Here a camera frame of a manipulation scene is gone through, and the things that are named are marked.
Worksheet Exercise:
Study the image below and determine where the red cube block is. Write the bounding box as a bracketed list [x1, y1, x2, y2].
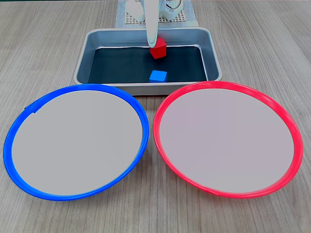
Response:
[150, 37, 167, 60]

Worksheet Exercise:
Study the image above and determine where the blue cube block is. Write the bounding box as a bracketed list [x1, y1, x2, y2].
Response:
[149, 70, 168, 83]

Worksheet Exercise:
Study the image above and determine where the silver metal tray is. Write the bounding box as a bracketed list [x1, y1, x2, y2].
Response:
[73, 27, 223, 96]

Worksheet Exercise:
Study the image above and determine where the black tray liner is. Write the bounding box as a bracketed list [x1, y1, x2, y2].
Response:
[87, 45, 208, 84]

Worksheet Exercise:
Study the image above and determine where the beige mesh mat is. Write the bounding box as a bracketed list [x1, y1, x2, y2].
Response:
[124, 0, 188, 25]

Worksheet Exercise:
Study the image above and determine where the red rimmed round dish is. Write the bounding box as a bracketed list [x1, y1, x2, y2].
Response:
[153, 81, 304, 200]

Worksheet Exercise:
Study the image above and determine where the blue rimmed round dish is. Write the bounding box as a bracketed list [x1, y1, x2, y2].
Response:
[3, 83, 149, 201]

